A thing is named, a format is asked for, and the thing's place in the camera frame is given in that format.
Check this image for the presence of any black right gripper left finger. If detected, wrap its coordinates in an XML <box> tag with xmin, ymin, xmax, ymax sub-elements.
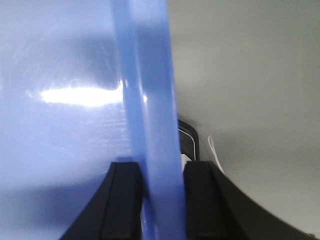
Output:
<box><xmin>61</xmin><ymin>162</ymin><xmax>144</xmax><ymax>240</ymax></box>

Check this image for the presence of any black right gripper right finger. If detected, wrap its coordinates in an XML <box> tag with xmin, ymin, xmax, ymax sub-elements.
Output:
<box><xmin>183</xmin><ymin>161</ymin><xmax>317</xmax><ymax>240</ymax></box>

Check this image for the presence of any blue plastic tray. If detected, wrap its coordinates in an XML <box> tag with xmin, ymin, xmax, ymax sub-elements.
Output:
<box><xmin>0</xmin><ymin>0</ymin><xmax>187</xmax><ymax>240</ymax></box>

